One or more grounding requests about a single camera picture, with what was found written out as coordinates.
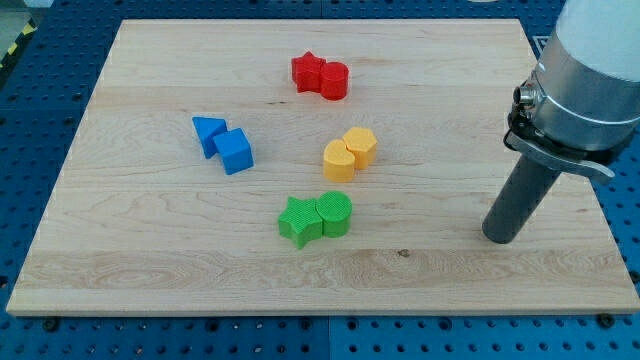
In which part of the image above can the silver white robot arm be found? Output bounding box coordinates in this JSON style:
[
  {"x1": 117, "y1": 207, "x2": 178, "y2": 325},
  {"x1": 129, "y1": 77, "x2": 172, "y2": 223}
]
[{"x1": 504, "y1": 0, "x2": 639, "y2": 183}]

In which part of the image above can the blue cube block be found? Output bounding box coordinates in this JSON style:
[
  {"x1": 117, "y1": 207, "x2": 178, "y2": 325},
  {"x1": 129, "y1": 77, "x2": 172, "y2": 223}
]
[{"x1": 213, "y1": 128, "x2": 254, "y2": 175}]

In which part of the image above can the light wooden board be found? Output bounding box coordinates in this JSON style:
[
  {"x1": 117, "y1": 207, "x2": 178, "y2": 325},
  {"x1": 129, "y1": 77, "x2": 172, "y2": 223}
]
[{"x1": 7, "y1": 19, "x2": 639, "y2": 317}]

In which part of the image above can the yellow heart block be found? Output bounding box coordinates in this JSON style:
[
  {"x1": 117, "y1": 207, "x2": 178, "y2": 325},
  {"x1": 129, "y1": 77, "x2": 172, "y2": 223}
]
[{"x1": 323, "y1": 139, "x2": 355, "y2": 182}]

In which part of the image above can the green cylinder block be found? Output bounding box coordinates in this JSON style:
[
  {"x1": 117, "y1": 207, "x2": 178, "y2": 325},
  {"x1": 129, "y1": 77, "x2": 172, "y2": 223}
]
[{"x1": 316, "y1": 191, "x2": 353, "y2": 238}]

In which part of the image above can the green star block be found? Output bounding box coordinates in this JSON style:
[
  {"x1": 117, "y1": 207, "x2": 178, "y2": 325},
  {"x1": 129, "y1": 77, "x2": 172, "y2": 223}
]
[{"x1": 278, "y1": 196, "x2": 324, "y2": 250}]

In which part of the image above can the yellow hexagon block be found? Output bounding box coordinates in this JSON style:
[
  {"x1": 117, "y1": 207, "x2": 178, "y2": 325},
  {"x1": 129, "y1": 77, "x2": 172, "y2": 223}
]
[{"x1": 343, "y1": 127, "x2": 378, "y2": 170}]

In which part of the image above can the red cylinder block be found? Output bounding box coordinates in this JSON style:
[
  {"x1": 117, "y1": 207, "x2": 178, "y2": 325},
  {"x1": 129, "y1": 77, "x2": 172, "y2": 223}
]
[{"x1": 320, "y1": 62, "x2": 349, "y2": 101}]

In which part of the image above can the red star block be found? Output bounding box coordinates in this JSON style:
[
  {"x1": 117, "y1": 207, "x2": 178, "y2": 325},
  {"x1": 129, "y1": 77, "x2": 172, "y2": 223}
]
[{"x1": 291, "y1": 51, "x2": 326, "y2": 93}]

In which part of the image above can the blue triangle block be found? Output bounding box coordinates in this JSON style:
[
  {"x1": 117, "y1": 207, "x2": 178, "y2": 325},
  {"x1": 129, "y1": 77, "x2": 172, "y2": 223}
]
[{"x1": 192, "y1": 117, "x2": 227, "y2": 159}]

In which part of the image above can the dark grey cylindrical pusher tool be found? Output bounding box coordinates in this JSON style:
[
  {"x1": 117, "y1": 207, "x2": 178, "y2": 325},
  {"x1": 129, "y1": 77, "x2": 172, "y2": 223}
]
[{"x1": 482, "y1": 155, "x2": 560, "y2": 244}]

